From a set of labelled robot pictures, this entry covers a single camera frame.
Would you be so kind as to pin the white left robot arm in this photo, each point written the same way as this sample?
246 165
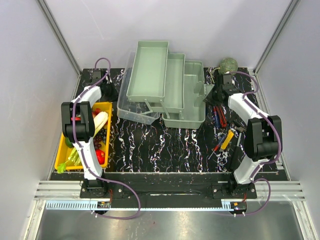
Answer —
86 126

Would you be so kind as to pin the red apple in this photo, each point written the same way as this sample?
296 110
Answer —
100 156

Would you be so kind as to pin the right aluminium frame post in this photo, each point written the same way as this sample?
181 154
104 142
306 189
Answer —
292 6

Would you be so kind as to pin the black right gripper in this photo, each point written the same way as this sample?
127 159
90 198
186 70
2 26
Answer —
209 100

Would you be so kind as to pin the left aluminium frame post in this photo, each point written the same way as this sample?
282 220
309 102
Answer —
45 9

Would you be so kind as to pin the dark purple grapes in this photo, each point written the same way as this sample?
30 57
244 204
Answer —
101 139

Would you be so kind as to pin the small red screwdriver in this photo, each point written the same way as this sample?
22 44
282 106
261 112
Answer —
221 140

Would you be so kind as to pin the translucent green tool box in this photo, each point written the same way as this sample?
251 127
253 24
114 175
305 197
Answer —
160 84

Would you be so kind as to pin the white slotted cable duct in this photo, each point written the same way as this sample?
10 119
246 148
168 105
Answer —
95 205

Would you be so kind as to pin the green melon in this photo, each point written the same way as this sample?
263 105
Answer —
227 64

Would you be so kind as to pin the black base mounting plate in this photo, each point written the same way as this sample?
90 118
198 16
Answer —
169 190

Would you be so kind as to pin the yellow utility knife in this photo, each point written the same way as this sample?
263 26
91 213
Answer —
227 140

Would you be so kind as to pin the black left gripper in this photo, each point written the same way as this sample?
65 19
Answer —
114 97

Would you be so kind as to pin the red black utility tool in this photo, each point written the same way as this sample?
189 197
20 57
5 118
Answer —
221 116

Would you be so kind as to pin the blue red screwdriver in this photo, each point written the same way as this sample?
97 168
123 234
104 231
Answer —
215 118

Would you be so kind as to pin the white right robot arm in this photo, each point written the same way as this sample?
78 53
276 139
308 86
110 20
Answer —
263 136

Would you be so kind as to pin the aluminium frame post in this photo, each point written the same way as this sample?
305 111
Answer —
45 9
292 6

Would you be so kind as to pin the green pepper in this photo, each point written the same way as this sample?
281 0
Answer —
68 143

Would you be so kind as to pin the white green leek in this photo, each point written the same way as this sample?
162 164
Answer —
68 159

